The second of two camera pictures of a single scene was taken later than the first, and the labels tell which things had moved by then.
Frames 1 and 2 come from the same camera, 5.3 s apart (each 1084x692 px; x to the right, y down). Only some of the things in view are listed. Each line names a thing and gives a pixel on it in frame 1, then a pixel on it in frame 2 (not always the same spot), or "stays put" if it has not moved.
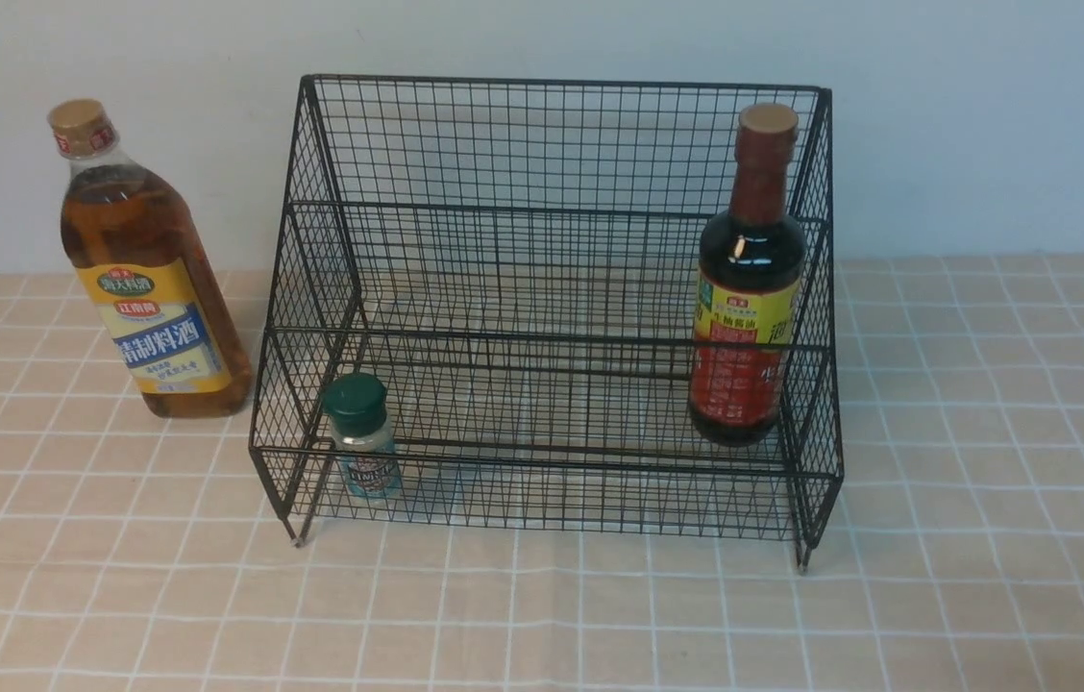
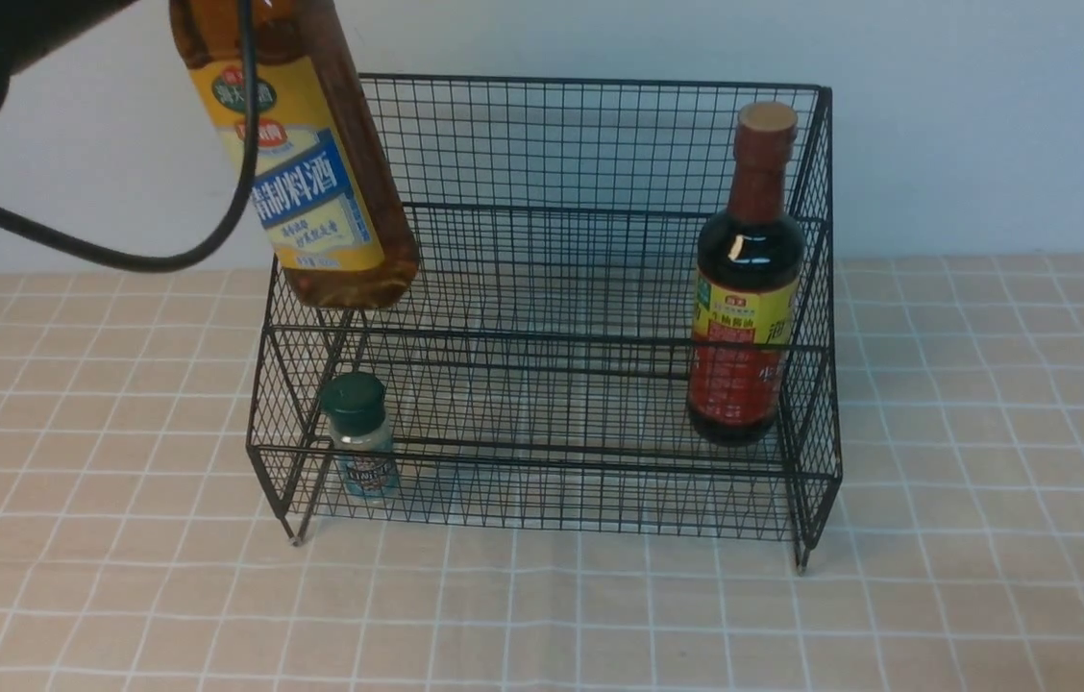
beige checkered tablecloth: [995, 529] stays put
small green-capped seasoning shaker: [363, 433] stays put
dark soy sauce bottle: [750, 287] stays put
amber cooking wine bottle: [127, 236] -> [332, 220]
